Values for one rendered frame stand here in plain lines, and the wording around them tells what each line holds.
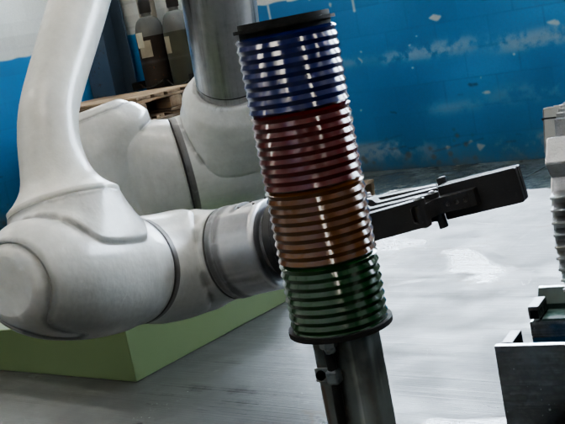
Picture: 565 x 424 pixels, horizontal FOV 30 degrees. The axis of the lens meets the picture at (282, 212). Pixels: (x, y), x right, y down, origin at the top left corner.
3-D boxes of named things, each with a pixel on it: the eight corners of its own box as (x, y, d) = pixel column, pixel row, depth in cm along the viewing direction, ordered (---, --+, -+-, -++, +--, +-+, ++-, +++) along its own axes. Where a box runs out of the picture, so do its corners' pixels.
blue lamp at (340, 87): (365, 92, 63) (352, 18, 62) (324, 108, 58) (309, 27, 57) (277, 106, 66) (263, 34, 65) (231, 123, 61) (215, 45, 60)
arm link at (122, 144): (79, 255, 165) (39, 119, 162) (191, 224, 168) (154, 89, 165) (79, 270, 149) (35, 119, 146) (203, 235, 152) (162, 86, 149)
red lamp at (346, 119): (378, 166, 64) (365, 92, 63) (340, 188, 59) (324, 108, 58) (291, 177, 67) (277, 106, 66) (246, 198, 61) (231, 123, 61)
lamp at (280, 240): (391, 238, 65) (378, 166, 64) (354, 266, 59) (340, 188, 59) (303, 245, 67) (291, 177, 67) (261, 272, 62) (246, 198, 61)
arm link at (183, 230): (268, 302, 106) (194, 317, 95) (148, 327, 114) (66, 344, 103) (247, 198, 107) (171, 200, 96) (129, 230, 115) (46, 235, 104)
